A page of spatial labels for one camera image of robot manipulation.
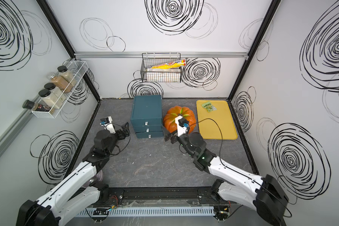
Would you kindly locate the small dark spice bottle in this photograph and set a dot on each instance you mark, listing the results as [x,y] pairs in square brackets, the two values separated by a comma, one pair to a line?
[33,106]

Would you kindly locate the spice jar white contents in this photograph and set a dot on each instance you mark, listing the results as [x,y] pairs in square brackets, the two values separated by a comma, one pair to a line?
[50,99]

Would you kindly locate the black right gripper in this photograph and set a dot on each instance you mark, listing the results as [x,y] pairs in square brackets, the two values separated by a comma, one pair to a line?
[167,137]

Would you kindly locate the green snack packet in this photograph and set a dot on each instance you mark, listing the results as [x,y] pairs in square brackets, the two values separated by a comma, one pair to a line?
[209,106]

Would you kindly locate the purple plastic cup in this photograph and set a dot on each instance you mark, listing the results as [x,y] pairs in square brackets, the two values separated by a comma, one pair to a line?
[97,178]

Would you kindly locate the spice jar tan contents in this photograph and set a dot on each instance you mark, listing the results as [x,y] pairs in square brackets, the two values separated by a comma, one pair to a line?
[67,75]

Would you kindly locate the spice jar beige contents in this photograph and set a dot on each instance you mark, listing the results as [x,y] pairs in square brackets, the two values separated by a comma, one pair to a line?
[56,90]

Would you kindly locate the black wire wall basket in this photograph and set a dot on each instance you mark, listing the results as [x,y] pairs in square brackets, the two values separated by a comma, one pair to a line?
[150,59]

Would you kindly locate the white slotted cable duct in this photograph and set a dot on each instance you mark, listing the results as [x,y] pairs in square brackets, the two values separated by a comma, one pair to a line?
[147,212]

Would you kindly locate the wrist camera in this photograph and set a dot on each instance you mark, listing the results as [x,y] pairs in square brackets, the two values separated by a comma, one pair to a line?
[182,125]
[107,123]

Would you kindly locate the teal drawer cabinet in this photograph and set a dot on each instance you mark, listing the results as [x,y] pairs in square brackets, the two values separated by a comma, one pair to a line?
[147,116]

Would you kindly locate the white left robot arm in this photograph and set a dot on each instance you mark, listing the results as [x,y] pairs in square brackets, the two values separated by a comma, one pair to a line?
[62,203]

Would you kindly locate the clear acrylic spice shelf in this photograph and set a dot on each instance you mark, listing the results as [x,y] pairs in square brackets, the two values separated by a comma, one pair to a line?
[74,99]

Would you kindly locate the yellow tray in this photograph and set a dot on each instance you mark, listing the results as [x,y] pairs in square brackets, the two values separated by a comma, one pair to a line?
[217,124]

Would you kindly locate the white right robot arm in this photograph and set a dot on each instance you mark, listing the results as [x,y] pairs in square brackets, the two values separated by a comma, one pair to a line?
[262,194]

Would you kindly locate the yellow snack tube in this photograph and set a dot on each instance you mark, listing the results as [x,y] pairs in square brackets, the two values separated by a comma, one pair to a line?
[170,65]

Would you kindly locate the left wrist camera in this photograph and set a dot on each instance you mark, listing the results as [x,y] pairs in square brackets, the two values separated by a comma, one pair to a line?
[107,123]

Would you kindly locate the spice jar brown contents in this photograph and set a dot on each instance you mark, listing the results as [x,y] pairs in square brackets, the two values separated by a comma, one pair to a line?
[60,82]

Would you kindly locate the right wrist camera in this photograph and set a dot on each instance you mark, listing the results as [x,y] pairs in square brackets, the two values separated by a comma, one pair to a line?
[182,125]

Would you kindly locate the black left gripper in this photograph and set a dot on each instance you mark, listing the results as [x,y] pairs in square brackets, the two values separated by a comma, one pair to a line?
[126,131]

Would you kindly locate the black linear rail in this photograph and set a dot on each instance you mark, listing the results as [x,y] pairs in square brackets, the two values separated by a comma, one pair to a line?
[200,195]

